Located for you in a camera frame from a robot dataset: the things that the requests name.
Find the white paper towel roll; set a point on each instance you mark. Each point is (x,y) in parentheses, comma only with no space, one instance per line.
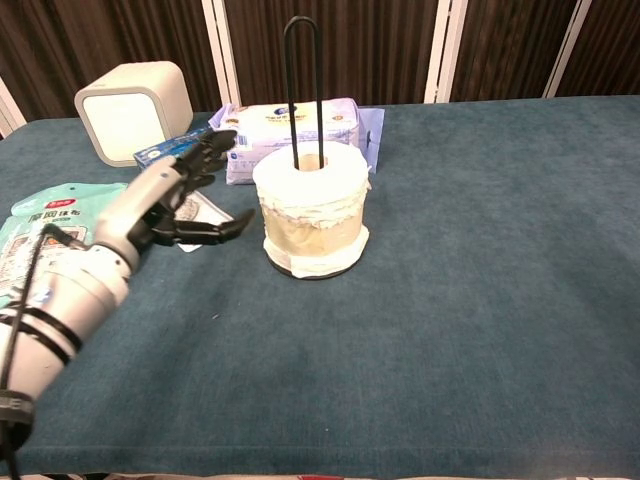
(312,210)

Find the teal cleaning cloth package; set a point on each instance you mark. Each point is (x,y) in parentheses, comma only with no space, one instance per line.
(40,225)

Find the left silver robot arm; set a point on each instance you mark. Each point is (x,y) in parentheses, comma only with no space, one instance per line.
(60,305)

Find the white cube speaker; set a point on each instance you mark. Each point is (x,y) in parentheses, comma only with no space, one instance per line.
(131,112)

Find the white folding screen frame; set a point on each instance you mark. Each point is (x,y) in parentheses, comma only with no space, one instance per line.
(222,50)

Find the purple white tissue pack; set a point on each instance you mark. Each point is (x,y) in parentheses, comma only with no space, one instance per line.
(295,135)

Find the blue table cloth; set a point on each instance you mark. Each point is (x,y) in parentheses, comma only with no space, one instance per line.
(360,300)

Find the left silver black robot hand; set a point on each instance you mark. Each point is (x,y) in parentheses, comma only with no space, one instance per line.
(150,192)

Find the blue glove box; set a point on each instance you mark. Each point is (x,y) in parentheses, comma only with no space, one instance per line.
(165,149)

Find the white paper sheet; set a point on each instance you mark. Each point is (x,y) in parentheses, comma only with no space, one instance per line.
(202,212)

